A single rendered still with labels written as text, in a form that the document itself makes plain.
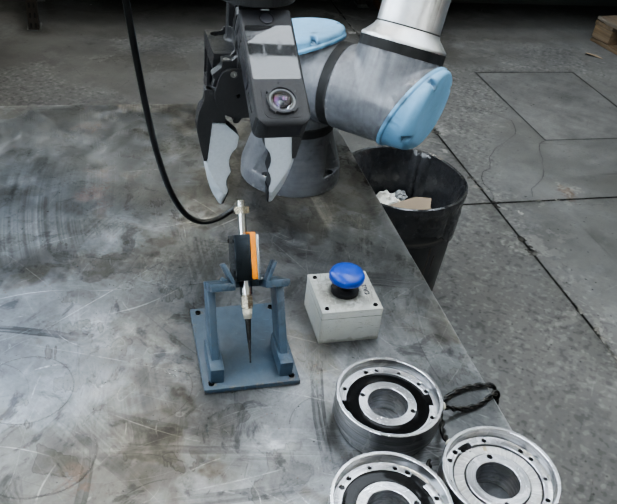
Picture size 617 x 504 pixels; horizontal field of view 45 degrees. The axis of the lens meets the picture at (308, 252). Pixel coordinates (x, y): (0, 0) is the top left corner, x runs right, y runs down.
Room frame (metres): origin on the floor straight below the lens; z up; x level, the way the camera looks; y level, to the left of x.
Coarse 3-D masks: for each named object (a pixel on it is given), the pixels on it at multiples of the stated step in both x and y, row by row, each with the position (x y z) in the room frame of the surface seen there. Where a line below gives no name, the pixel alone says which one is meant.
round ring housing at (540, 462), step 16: (464, 432) 0.48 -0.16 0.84; (480, 432) 0.49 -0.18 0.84; (496, 432) 0.49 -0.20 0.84; (512, 432) 0.48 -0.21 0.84; (448, 448) 0.46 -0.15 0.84; (464, 448) 0.48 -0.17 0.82; (512, 448) 0.48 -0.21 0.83; (528, 448) 0.47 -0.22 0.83; (448, 464) 0.45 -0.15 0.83; (480, 464) 0.45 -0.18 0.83; (496, 464) 0.46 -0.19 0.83; (512, 464) 0.46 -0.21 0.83; (544, 464) 0.46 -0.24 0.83; (448, 480) 0.42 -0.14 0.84; (480, 480) 0.46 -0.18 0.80; (496, 480) 0.46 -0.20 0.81; (512, 480) 0.45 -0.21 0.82; (528, 480) 0.44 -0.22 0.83; (544, 480) 0.44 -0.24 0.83; (560, 480) 0.44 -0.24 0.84; (480, 496) 0.42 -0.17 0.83; (512, 496) 0.44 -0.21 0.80; (528, 496) 0.42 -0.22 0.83; (544, 496) 0.43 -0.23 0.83; (560, 496) 0.42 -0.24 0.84
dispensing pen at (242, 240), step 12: (240, 204) 0.65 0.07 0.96; (240, 216) 0.64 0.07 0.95; (240, 228) 0.63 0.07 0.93; (228, 240) 0.64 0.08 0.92; (240, 240) 0.61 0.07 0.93; (240, 252) 0.60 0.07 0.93; (240, 264) 0.60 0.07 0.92; (240, 276) 0.59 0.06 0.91; (252, 276) 0.59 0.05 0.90; (240, 288) 0.60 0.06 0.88; (252, 300) 0.59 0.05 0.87
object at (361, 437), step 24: (360, 360) 0.56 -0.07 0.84; (384, 360) 0.56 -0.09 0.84; (336, 384) 0.52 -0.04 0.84; (384, 384) 0.54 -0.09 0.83; (432, 384) 0.54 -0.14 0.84; (336, 408) 0.50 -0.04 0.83; (408, 408) 0.51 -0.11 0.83; (432, 408) 0.51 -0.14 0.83; (360, 432) 0.47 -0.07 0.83; (432, 432) 0.48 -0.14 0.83
